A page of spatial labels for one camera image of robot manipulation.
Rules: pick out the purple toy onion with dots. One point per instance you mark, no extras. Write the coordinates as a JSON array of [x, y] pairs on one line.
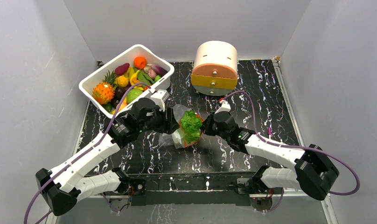
[[158, 70]]

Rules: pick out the orange toy tangerine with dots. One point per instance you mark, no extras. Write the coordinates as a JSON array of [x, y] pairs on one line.
[[140, 62]]

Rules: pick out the round drawer cabinet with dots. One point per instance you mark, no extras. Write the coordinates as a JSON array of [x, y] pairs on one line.
[[214, 71]]

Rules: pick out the toy garlic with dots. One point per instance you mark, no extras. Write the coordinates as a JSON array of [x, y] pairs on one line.
[[150, 72]]

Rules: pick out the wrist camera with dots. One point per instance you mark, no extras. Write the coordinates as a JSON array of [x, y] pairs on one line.
[[159, 98], [224, 106]]

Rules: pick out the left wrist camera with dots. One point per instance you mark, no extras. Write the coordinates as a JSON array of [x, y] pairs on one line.
[[159, 98]]

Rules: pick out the dark toy plum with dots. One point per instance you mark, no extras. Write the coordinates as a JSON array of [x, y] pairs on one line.
[[119, 92]]

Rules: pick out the yellow toy fruit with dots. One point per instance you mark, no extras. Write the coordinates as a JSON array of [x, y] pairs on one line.
[[121, 81]]

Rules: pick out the toy pineapple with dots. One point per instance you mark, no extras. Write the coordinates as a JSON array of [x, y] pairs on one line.
[[104, 92]]

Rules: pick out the clear zip top bag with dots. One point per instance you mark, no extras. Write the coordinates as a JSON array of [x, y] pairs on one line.
[[166, 139]]

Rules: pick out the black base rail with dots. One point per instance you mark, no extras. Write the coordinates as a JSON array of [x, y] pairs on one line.
[[199, 188]]

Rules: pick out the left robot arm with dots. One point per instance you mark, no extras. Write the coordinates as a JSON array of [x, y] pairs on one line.
[[65, 185]]

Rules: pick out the white plastic bin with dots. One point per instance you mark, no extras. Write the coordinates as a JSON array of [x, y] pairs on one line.
[[87, 85]]

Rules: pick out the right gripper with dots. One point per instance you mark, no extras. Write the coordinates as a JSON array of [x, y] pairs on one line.
[[209, 125]]

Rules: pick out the green toy cabbage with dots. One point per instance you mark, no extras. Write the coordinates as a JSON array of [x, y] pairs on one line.
[[189, 132]]

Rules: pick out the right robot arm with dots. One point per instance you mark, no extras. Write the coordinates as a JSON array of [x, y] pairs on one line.
[[307, 170]]

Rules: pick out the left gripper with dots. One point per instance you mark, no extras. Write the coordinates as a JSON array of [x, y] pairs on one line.
[[169, 124]]

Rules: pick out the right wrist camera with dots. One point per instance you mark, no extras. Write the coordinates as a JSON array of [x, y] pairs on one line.
[[224, 106]]

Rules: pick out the purple toy sweet potato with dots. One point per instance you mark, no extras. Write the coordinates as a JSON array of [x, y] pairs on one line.
[[122, 69]]

